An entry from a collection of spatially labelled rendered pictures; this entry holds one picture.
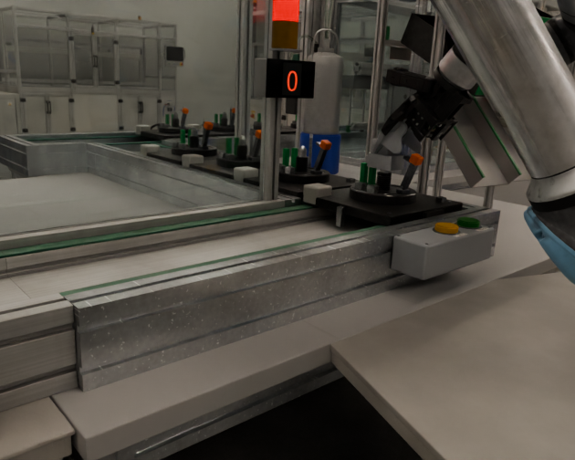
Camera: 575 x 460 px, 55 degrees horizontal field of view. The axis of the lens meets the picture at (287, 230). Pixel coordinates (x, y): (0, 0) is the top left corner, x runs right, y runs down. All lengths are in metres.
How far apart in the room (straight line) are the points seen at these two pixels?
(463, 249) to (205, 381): 0.52
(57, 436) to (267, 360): 0.26
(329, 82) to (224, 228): 1.15
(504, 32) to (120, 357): 0.55
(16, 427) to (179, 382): 0.17
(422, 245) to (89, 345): 0.53
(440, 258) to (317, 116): 1.24
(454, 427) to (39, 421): 0.43
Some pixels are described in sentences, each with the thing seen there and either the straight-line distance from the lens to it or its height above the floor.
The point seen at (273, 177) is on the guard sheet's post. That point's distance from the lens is 1.16.
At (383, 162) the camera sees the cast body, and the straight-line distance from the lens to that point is 1.16.
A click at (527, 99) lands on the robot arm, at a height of 1.20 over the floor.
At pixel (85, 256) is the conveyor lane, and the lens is 0.92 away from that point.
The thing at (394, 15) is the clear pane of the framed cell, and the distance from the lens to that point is 2.31.
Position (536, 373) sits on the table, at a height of 0.86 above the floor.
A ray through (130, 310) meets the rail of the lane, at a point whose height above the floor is 0.94.
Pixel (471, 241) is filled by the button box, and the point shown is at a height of 0.95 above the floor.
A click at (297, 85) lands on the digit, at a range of 1.11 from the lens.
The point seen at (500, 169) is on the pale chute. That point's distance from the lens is 1.42.
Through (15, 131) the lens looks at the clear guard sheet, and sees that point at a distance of 0.92.
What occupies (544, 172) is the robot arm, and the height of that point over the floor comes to 1.12.
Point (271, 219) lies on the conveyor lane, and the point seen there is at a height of 0.93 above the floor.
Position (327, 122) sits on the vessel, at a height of 1.05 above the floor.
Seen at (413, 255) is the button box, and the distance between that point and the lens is 0.93.
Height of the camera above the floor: 1.21
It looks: 15 degrees down
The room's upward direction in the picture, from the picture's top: 3 degrees clockwise
